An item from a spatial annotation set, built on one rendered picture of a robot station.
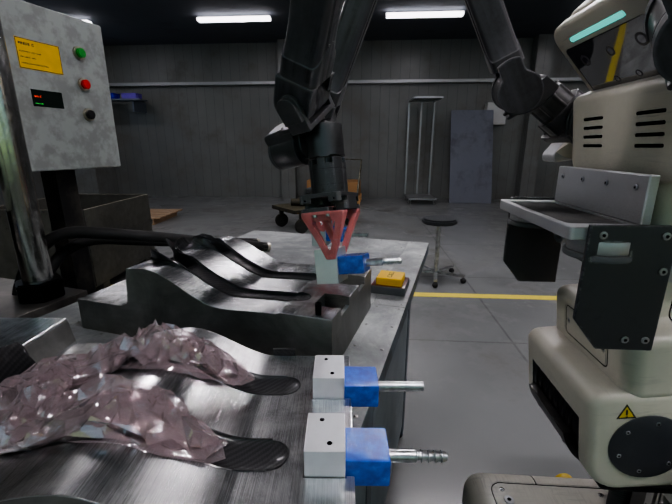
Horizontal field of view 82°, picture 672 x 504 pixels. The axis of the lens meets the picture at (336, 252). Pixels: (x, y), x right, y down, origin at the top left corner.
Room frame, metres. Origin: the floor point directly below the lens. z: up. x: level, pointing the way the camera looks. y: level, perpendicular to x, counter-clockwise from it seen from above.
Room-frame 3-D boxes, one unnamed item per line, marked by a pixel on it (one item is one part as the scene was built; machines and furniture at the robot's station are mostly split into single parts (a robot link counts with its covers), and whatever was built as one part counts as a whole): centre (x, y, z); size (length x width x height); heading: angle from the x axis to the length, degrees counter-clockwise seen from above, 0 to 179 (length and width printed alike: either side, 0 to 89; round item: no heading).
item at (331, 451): (0.30, -0.04, 0.85); 0.13 x 0.05 x 0.05; 89
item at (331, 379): (0.40, -0.04, 0.85); 0.13 x 0.05 x 0.05; 89
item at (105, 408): (0.35, 0.23, 0.90); 0.26 x 0.18 x 0.08; 89
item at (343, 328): (0.71, 0.20, 0.87); 0.50 x 0.26 x 0.14; 72
